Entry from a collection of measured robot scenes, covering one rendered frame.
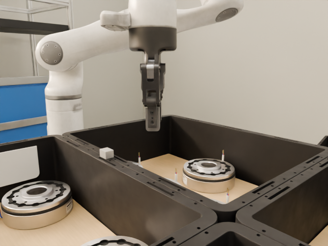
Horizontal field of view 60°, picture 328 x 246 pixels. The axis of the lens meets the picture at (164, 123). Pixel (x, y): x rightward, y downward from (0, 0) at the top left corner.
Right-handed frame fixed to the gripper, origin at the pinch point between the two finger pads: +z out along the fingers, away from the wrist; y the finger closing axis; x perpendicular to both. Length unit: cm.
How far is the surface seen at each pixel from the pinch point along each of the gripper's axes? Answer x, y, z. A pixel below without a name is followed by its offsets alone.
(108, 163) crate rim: 5.8, -9.4, 4.6
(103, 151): 7.0, -7.4, 3.5
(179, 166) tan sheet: -4.7, 15.2, 14.7
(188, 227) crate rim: -4.4, -24.4, 4.7
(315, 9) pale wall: -146, 261, -57
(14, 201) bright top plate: 21.0, -7.5, 11.4
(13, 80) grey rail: 114, 161, 5
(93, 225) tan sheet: 8.7, -8.9, 14.6
